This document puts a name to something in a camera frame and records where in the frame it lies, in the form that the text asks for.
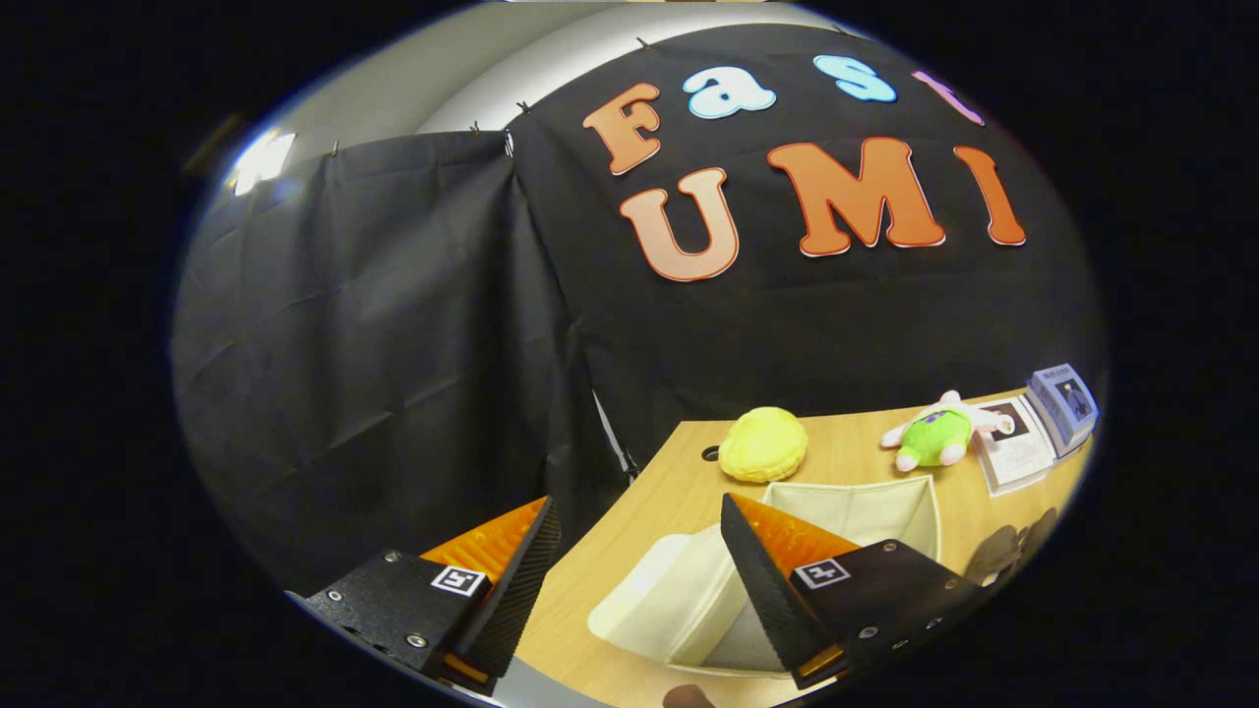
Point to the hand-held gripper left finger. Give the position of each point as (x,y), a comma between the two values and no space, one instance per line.
(516,590)

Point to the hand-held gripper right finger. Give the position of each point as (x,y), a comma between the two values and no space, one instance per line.
(767,590)

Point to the cream fabric storage box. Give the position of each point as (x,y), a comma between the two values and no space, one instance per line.
(679,600)

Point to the yellow round plush toy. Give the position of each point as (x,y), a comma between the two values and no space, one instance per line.
(762,444)

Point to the green and pink plush toy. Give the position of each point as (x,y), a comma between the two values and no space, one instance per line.
(934,438)

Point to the black backdrop cloth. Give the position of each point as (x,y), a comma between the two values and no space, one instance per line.
(393,344)

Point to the white book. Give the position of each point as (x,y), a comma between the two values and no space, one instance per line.
(1018,457)

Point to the blue book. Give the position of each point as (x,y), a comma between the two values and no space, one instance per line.
(1067,403)

